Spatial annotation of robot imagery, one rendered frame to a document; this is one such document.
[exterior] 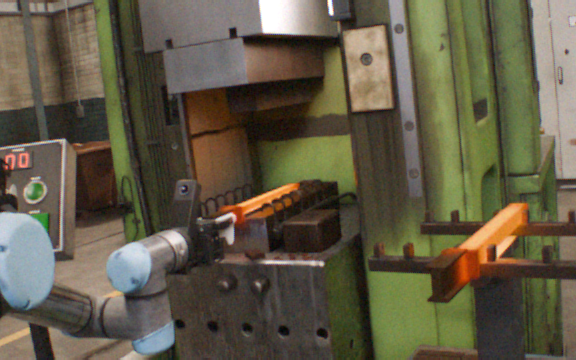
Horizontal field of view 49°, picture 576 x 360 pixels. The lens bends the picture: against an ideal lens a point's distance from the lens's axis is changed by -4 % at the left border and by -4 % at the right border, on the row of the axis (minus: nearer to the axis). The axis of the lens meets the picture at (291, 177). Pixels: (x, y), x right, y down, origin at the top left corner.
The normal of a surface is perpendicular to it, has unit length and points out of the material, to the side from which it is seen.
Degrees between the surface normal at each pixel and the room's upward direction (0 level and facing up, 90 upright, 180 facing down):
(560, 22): 90
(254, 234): 90
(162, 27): 90
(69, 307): 94
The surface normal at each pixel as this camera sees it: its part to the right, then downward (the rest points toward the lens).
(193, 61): -0.42, 0.18
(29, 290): 0.97, -0.12
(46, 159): -0.06, -0.37
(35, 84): 0.84, -0.03
